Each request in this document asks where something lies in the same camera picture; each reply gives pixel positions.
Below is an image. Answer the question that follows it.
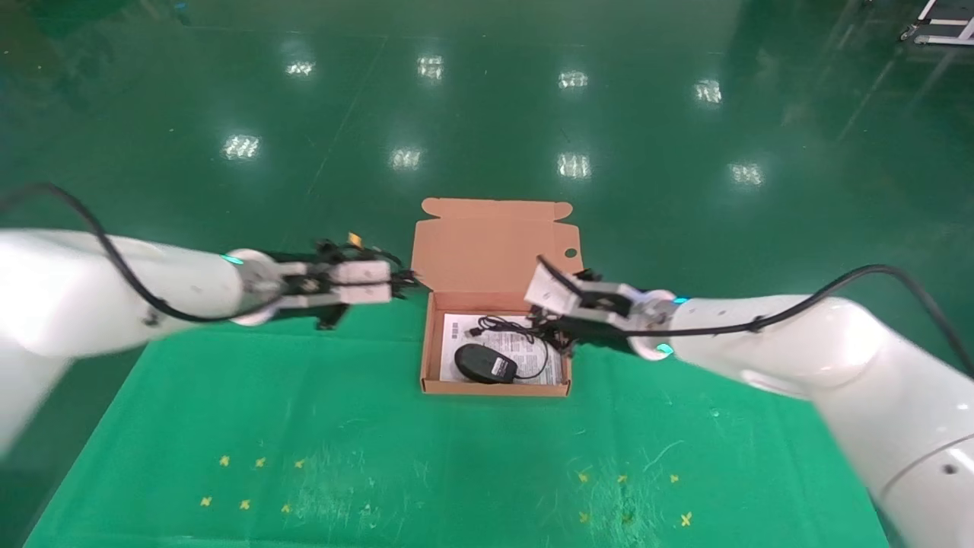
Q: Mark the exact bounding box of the white metal floor frame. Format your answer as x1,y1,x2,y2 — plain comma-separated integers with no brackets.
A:
901,0,974,46

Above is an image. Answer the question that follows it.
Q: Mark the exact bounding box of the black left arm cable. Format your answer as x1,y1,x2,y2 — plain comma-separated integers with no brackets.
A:
0,183,253,325

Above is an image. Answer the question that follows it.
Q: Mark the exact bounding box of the green table cloth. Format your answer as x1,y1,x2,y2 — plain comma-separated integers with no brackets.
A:
23,293,893,548

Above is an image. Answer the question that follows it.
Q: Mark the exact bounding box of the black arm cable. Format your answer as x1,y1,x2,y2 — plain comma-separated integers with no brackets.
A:
0,183,253,325
630,264,974,380

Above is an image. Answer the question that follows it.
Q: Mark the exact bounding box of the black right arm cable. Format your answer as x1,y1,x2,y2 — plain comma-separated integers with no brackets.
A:
630,264,974,380

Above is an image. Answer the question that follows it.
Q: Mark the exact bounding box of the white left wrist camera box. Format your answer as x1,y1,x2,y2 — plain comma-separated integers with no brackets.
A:
331,261,393,305

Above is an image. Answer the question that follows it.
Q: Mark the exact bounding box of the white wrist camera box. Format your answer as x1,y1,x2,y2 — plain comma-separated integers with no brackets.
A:
524,257,585,314
331,261,393,305

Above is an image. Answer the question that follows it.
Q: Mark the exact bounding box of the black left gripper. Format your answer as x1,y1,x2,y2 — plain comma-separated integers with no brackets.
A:
278,253,419,330

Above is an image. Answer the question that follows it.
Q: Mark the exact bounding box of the printed white paper sheet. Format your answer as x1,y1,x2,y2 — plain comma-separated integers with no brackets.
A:
439,312,565,386

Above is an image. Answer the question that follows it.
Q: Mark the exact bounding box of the black mouse cable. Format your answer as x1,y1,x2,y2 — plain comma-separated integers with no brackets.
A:
464,315,568,381

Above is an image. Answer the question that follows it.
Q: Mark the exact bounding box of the open brown cardboard box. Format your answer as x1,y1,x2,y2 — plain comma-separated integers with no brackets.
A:
411,198,584,399

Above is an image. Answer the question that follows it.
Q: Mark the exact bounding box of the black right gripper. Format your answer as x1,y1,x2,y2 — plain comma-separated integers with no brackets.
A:
529,283,657,354

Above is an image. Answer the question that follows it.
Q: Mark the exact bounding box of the black computer mouse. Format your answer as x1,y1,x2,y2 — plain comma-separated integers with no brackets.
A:
454,343,520,385

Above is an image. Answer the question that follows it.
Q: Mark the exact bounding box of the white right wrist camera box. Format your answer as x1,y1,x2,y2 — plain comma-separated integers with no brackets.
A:
524,257,585,314

